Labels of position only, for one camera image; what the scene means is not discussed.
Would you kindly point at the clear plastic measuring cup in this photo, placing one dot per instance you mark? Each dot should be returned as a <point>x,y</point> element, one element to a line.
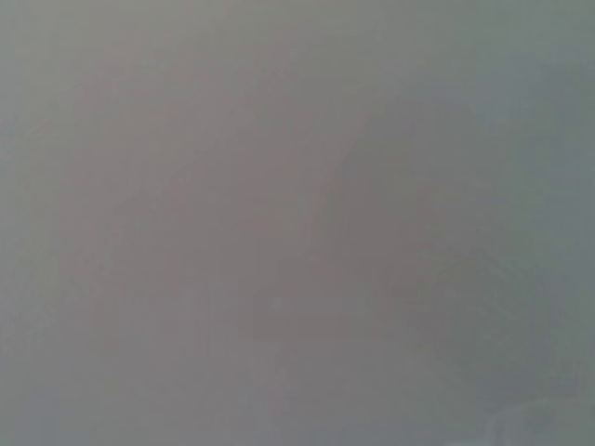
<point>544,429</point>

